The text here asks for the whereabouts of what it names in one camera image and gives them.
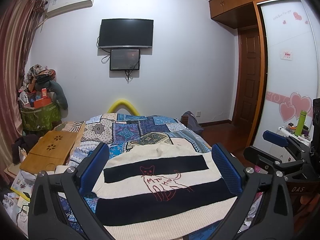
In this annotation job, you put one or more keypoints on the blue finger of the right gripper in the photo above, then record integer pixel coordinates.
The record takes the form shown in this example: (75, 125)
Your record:
(275, 139)

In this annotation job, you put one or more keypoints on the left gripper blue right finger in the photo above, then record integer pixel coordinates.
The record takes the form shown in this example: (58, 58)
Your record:
(230, 167)

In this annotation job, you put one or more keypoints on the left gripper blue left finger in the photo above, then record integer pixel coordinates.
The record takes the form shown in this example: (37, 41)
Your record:
(91, 167)

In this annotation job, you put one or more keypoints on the cream and navy striped sweater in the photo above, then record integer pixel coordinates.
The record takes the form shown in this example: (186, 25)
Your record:
(161, 191)

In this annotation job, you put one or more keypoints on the pile of colourful clothes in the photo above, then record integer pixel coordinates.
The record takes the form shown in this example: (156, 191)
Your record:
(37, 74)

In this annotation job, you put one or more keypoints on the white bedside table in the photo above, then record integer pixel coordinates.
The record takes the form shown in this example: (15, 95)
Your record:
(297, 147)

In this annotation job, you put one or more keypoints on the green water bottle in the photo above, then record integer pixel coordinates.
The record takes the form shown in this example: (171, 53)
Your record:
(300, 125)

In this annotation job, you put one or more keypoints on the wooden lap desk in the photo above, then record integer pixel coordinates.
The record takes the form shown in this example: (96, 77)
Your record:
(51, 150)

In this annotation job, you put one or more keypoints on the blue patchwork bed cover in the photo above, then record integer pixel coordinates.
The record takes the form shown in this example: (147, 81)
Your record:
(123, 132)

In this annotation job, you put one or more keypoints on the brown wooden door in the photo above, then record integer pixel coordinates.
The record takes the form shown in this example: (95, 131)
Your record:
(248, 78)

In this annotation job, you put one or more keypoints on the green fabric storage bag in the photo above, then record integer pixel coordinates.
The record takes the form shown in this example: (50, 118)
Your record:
(40, 119)

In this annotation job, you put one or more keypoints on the grey backpack on floor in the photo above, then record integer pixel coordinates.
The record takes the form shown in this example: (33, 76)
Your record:
(189, 121)

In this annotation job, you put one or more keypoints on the yellow curved foam tube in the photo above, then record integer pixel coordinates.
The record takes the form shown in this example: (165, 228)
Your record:
(122, 103)

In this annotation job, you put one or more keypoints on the dark green plush toy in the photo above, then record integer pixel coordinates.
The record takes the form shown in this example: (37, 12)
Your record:
(60, 96)

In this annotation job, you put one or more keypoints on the orange red box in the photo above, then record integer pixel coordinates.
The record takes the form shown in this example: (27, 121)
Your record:
(44, 100)

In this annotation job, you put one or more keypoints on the white sliding wardrobe door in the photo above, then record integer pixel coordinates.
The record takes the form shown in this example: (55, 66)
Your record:
(292, 42)

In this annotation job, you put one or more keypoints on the white air conditioner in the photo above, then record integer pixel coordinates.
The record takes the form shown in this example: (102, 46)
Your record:
(58, 7)

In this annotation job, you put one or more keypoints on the pink striped curtain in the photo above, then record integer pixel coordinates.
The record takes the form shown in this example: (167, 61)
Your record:
(18, 27)

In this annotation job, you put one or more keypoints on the white wall socket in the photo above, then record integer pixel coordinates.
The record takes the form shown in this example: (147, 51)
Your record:
(198, 113)

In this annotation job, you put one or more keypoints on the small black wall monitor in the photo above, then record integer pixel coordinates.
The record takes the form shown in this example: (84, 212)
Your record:
(124, 59)

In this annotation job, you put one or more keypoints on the black wall television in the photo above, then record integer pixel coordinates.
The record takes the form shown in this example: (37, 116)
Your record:
(126, 33)

